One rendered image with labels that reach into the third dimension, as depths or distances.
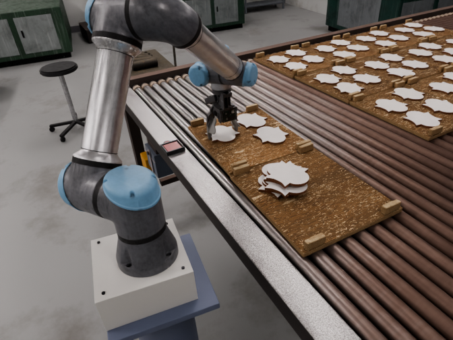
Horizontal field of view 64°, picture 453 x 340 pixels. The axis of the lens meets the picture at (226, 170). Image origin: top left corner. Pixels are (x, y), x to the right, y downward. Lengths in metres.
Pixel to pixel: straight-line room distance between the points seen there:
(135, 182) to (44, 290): 1.64
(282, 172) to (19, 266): 1.88
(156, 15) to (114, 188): 0.38
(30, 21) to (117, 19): 5.72
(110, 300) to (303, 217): 0.55
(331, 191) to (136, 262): 0.62
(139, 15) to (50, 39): 5.80
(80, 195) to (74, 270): 1.53
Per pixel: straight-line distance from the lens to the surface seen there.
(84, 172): 0.89
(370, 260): 1.01
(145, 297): 0.90
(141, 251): 0.86
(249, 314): 1.97
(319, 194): 1.15
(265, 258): 0.97
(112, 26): 0.90
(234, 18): 7.32
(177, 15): 0.86
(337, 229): 1.04
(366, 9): 6.17
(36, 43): 6.66
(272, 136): 1.43
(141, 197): 0.78
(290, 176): 1.13
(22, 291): 2.44
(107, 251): 1.00
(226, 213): 1.10
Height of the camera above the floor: 1.64
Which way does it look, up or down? 34 degrees down
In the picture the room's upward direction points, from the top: 4 degrees counter-clockwise
